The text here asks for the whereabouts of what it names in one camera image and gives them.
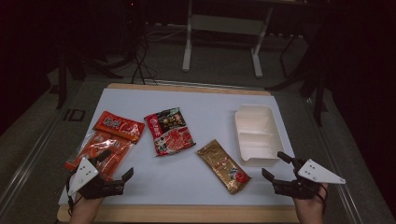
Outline red and black food packet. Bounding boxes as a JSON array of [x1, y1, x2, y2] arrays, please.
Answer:
[[144, 107, 196, 158]]

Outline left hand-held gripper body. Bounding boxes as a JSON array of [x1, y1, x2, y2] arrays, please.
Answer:
[[66, 157, 126, 201]]

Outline gold foil packet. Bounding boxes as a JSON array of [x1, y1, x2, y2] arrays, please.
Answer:
[[195, 139, 252, 195]]

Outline white table mat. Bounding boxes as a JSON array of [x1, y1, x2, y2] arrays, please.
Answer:
[[58, 88, 297, 206]]

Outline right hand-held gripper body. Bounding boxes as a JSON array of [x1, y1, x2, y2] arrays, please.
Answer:
[[271, 158, 347, 201]]

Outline white plastic tray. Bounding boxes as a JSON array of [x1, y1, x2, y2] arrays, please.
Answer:
[[233, 104, 286, 167]]

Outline white metal stand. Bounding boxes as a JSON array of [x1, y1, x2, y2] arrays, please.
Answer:
[[181, 0, 275, 78]]

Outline black tripod stand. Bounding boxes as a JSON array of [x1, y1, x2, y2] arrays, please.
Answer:
[[265, 27, 330, 127]]

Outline person's left hand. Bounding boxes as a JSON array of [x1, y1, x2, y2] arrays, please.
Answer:
[[69, 193, 106, 224]]

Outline person's right hand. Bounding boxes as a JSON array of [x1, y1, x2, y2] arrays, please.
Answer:
[[292, 182, 330, 224]]

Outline black metal stand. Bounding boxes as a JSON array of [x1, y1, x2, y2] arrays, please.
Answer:
[[49, 50, 124, 110]]

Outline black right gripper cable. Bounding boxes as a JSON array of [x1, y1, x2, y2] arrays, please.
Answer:
[[314, 184, 330, 216]]

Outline black floor cables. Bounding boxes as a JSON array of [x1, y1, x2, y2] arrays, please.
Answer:
[[129, 27, 160, 86]]

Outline orange and red snack packet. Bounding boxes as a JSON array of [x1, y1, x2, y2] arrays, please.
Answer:
[[64, 110, 147, 183]]

